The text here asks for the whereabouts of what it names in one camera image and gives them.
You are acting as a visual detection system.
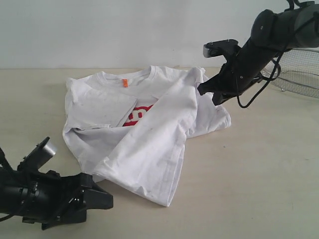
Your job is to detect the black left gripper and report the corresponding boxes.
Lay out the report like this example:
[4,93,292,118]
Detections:
[22,173,114,230]

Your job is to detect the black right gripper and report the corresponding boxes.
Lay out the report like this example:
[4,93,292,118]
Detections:
[197,49,259,106]

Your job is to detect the white t-shirt red logo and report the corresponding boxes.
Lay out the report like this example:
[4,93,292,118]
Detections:
[62,65,231,207]

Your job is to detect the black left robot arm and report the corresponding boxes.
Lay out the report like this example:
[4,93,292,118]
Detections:
[0,152,114,230]

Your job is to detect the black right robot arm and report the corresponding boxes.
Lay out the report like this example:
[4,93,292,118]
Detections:
[197,0,319,106]

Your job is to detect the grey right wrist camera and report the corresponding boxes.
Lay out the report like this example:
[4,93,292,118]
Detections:
[203,39,241,60]

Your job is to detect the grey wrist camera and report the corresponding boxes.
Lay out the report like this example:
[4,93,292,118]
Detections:
[17,137,57,171]
[203,39,241,60]

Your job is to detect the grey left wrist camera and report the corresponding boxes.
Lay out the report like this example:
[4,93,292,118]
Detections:
[17,137,57,171]

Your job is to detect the metal wire mesh basket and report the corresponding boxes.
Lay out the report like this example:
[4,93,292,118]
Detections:
[271,48,319,98]

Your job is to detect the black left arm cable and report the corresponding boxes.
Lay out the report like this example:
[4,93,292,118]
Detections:
[0,146,83,222]

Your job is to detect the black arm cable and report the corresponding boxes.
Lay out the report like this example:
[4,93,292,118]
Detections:
[0,146,83,222]
[234,0,315,109]

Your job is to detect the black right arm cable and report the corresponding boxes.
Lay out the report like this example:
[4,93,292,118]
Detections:
[234,0,315,109]

